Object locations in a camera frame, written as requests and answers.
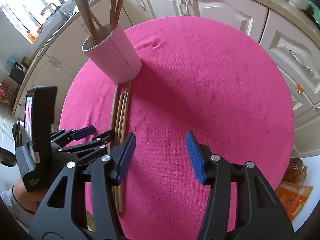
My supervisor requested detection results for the dark grey wooden chopstick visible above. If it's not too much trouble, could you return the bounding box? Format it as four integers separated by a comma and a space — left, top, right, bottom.
80, 0, 100, 45

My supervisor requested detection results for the person's left hand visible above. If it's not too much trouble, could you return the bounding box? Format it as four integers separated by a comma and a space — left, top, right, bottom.
12, 178, 48, 214

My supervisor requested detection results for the orange snack packet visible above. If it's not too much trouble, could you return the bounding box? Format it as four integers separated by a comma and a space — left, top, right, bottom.
276, 181, 313, 221

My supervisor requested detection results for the dark brown wooden chopstick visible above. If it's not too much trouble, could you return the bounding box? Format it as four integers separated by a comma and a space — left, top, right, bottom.
109, 85, 120, 152

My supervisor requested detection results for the long tan wooden chopstick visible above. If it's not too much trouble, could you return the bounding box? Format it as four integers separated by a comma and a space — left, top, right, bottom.
125, 81, 132, 138

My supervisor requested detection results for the light brown wooden chopstick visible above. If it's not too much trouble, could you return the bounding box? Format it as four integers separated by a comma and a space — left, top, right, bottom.
113, 93, 125, 213

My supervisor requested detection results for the black electric kettle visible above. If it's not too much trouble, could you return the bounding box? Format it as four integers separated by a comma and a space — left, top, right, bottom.
9, 62, 25, 85

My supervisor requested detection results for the pink white cup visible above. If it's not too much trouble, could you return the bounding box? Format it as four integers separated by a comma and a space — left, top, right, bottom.
82, 23, 142, 85

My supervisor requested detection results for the chrome sink faucet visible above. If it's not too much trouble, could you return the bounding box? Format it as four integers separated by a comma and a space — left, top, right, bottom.
41, 3, 68, 21

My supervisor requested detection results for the pink round tablecloth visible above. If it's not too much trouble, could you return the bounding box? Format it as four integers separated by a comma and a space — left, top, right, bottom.
58, 16, 295, 240

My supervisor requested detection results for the leftmost wooden chopstick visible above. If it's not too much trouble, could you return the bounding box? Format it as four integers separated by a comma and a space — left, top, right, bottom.
110, 0, 124, 32

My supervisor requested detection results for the black camera box with screen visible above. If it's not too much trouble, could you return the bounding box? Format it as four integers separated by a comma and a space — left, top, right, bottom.
15, 86, 57, 193

